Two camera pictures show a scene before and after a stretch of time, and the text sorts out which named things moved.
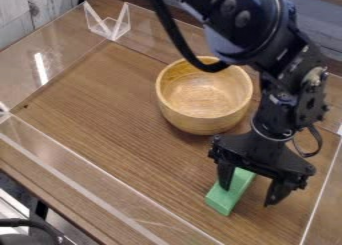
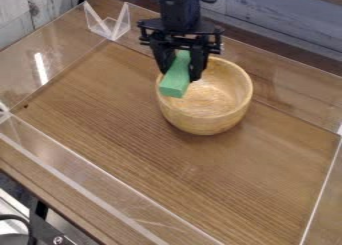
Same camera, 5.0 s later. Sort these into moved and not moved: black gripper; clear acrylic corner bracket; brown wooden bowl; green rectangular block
Moved: green rectangular block; black gripper
Not moved: brown wooden bowl; clear acrylic corner bracket
